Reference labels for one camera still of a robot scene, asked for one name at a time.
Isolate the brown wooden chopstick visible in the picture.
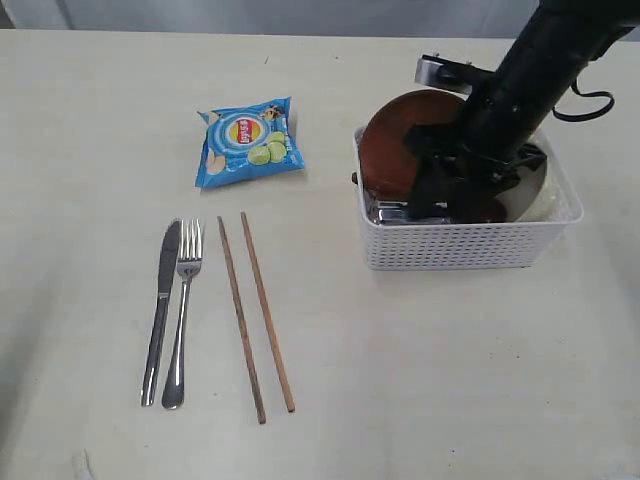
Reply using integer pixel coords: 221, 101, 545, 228
240, 211, 296, 413
217, 216, 267, 425

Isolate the dark brown wooden spoon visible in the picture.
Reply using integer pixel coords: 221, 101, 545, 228
447, 192, 507, 224

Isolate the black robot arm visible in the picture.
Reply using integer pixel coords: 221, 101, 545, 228
403, 1, 639, 223

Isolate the pale green ceramic bowl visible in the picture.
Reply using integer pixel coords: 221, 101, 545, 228
497, 143, 557, 222

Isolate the white perforated plastic basket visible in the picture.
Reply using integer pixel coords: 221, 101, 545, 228
355, 130, 583, 271

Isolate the silver metal table knife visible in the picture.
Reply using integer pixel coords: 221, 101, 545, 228
141, 220, 181, 407

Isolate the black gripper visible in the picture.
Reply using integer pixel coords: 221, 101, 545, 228
403, 81, 545, 220

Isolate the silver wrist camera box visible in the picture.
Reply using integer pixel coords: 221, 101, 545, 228
414, 54, 494, 95

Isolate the blue potato chips bag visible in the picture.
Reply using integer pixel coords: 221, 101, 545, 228
195, 97, 305, 189

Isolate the silver metal fork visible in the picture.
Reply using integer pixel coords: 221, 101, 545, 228
161, 218, 203, 410

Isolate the silver foil packet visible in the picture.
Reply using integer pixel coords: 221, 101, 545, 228
365, 198, 451, 226

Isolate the dark brown round plate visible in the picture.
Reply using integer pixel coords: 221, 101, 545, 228
359, 89, 464, 200

